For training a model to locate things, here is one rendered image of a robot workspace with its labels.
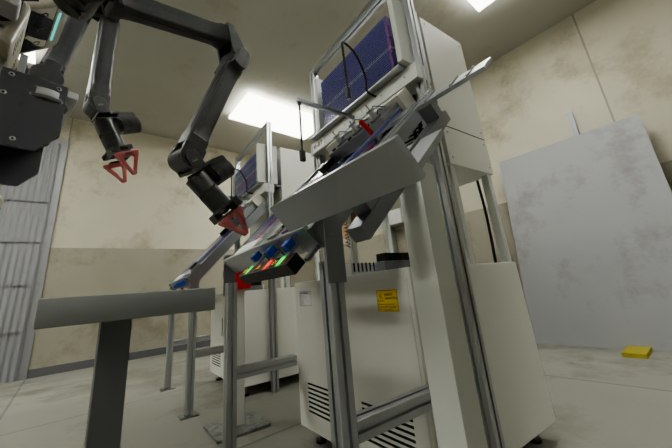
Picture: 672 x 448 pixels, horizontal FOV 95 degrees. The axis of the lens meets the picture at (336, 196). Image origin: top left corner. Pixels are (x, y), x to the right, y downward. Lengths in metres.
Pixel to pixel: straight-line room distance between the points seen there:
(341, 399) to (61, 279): 4.18
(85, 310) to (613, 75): 3.82
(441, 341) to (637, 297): 2.56
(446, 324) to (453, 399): 0.12
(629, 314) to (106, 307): 3.04
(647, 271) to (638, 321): 0.35
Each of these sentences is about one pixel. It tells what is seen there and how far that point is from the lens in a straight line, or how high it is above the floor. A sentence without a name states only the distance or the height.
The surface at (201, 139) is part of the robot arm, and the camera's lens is 0.88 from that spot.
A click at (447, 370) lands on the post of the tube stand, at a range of 0.65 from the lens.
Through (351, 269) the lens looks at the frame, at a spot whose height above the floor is 0.64.
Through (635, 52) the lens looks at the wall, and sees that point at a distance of 3.86.
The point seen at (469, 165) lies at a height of 1.01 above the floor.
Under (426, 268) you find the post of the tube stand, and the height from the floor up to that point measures 0.60.
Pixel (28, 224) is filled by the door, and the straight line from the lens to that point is 4.73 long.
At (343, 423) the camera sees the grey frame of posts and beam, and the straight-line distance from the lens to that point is 0.75.
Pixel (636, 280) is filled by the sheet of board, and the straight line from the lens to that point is 3.13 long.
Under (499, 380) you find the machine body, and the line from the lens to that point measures 1.25.
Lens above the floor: 0.58
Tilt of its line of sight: 17 degrees up
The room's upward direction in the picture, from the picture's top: 5 degrees counter-clockwise
